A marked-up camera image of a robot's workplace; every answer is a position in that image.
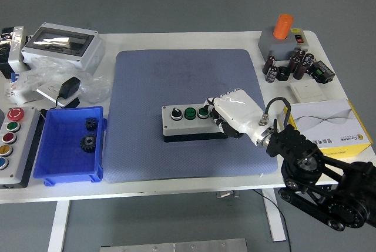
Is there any white breaker with blue lever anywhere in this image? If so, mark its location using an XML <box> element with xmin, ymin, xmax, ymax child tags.
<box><xmin>4</xmin><ymin>72</ymin><xmax>29</xmax><ymax>103</ymax></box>

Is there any white wall switch plate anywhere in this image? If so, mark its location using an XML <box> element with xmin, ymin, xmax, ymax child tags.
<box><xmin>289</xmin><ymin>81</ymin><xmax>327</xmax><ymax>102</ymax></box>

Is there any thin black cable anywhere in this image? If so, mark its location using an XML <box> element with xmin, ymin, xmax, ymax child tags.
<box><xmin>252</xmin><ymin>189</ymin><xmax>293</xmax><ymax>252</ymax></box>

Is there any blue plastic bin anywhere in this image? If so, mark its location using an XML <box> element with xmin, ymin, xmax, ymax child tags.
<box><xmin>32</xmin><ymin>105</ymin><xmax>108</xmax><ymax>187</ymax></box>

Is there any small black gear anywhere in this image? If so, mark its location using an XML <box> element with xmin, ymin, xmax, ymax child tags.
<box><xmin>84</xmin><ymin>117</ymin><xmax>99</xmax><ymax>132</ymax></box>

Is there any black ring part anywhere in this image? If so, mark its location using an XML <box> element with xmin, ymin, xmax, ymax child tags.
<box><xmin>276</xmin><ymin>66</ymin><xmax>291</xmax><ymax>82</ymax></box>

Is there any yellow and white cardboard box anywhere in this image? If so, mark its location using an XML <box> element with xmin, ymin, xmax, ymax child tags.
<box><xmin>280</xmin><ymin>99</ymin><xmax>373</xmax><ymax>159</ymax></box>

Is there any white black four-button box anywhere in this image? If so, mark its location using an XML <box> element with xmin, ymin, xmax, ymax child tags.
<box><xmin>161</xmin><ymin>105</ymin><xmax>229</xmax><ymax>143</ymax></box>

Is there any metal table bracket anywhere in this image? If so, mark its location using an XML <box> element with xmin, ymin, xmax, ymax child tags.
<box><xmin>216</xmin><ymin>190</ymin><xmax>240</xmax><ymax>199</ymax></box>

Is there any grey enclosure with clear lid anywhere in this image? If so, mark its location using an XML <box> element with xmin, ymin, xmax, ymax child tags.
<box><xmin>21</xmin><ymin>22</ymin><xmax>106</xmax><ymax>73</ymax></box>

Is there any orange cylinder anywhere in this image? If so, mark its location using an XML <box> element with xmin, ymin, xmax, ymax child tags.
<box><xmin>273</xmin><ymin>14</ymin><xmax>294</xmax><ymax>41</ymax></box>

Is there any grey five-button control station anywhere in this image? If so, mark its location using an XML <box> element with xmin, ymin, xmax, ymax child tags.
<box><xmin>0</xmin><ymin>106</ymin><xmax>45</xmax><ymax>189</ymax></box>

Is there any white table leg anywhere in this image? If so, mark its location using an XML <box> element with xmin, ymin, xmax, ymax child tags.
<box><xmin>47</xmin><ymin>200</ymin><xmax>71</xmax><ymax>252</ymax></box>
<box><xmin>262</xmin><ymin>189</ymin><xmax>287</xmax><ymax>243</ymax></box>

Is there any black power adapter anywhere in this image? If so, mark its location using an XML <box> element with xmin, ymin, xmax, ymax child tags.
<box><xmin>55</xmin><ymin>76</ymin><xmax>82</xmax><ymax>108</ymax></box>

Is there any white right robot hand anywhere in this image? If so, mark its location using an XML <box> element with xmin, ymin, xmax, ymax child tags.
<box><xmin>202</xmin><ymin>88</ymin><xmax>270</xmax><ymax>142</ymax></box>

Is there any clear plastic bag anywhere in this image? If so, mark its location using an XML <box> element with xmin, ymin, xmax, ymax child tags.
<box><xmin>17</xmin><ymin>56</ymin><xmax>112</xmax><ymax>105</ymax></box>

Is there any grey switch box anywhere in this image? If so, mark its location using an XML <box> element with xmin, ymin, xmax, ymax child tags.
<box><xmin>258</xmin><ymin>26</ymin><xmax>309</xmax><ymax>62</ymax></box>

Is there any large black gear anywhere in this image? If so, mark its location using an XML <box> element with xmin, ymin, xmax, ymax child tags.
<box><xmin>79</xmin><ymin>133</ymin><xmax>98</xmax><ymax>153</ymax></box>

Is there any black module with green terminal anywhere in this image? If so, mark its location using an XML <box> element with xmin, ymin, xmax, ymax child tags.
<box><xmin>307</xmin><ymin>61</ymin><xmax>335</xmax><ymax>85</ymax></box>

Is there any white and black device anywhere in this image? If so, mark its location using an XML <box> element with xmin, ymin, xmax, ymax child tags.
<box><xmin>0</xmin><ymin>26</ymin><xmax>30</xmax><ymax>79</ymax></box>

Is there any white socket plate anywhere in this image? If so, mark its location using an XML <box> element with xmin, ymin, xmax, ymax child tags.
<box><xmin>36</xmin><ymin>83</ymin><xmax>80</xmax><ymax>108</ymax></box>

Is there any blue-grey table mat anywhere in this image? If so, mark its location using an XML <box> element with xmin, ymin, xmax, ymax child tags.
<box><xmin>104</xmin><ymin>48</ymin><xmax>280</xmax><ymax>184</ymax></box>

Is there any grey metal plate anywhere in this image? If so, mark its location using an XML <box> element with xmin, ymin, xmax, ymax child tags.
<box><xmin>99</xmin><ymin>237</ymin><xmax>249</xmax><ymax>252</ymax></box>

